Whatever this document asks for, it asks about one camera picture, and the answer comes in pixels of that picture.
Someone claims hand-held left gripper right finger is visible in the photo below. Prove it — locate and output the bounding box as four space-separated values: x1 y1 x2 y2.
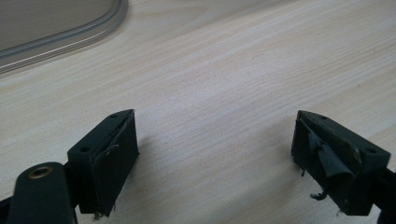
290 109 391 217

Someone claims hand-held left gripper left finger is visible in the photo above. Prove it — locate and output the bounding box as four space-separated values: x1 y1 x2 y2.
66 108 140 217

